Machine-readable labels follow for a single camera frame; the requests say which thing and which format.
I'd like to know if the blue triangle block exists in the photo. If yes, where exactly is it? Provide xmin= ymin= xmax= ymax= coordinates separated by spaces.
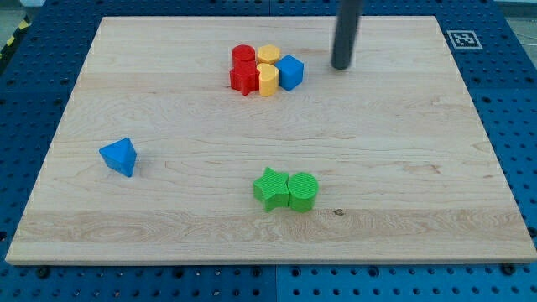
xmin=99 ymin=138 xmax=137 ymax=177

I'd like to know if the red star block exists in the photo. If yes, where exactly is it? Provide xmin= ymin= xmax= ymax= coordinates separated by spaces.
xmin=230 ymin=61 xmax=260 ymax=96

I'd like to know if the wooden board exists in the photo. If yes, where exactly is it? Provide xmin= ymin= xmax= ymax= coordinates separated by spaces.
xmin=6 ymin=16 xmax=536 ymax=265

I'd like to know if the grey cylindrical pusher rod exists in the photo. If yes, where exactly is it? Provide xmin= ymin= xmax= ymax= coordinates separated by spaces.
xmin=331 ymin=0 xmax=364 ymax=70

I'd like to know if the yellow heart block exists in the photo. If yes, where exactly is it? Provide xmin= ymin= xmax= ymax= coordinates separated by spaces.
xmin=257 ymin=63 xmax=279 ymax=96

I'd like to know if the green star block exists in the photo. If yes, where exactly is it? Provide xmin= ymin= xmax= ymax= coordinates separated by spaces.
xmin=253 ymin=167 xmax=289 ymax=212

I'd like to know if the white fiducial marker tag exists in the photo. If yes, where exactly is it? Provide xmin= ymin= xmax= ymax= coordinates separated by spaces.
xmin=446 ymin=30 xmax=482 ymax=49

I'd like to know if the red cylinder block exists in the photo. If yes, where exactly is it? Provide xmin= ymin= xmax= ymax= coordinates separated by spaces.
xmin=231 ymin=44 xmax=256 ymax=68

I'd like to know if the blue cube block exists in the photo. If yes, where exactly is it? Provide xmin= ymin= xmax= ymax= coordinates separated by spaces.
xmin=275 ymin=55 xmax=304 ymax=91

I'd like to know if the green cylinder block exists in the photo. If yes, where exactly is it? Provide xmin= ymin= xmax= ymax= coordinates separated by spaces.
xmin=288 ymin=172 xmax=319 ymax=212

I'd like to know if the yellow hexagon block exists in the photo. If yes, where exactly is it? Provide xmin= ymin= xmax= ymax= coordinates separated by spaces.
xmin=257 ymin=44 xmax=281 ymax=65

